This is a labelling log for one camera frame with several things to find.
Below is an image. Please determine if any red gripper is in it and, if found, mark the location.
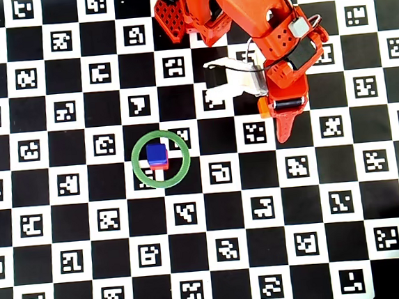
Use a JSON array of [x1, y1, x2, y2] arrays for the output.
[[260, 26, 338, 145]]

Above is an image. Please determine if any orange cube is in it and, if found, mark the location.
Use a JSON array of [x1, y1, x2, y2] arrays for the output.
[[256, 95, 276, 119]]

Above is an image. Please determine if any blue cube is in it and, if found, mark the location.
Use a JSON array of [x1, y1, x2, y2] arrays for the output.
[[146, 142, 169, 165]]

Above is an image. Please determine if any red cube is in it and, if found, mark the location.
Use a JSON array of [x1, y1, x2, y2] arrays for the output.
[[149, 158, 171, 172]]

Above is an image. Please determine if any black white marker checkerboard mat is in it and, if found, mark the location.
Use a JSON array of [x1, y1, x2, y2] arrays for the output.
[[0, 0, 399, 299]]

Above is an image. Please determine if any grey square module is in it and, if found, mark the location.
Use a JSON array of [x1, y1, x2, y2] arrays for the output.
[[287, 15, 313, 40]]

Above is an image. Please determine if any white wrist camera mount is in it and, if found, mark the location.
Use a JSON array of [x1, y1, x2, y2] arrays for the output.
[[201, 53, 269, 104]]

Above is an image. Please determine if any green flat ring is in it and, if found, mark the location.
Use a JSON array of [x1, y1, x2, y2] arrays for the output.
[[128, 127, 194, 192]]

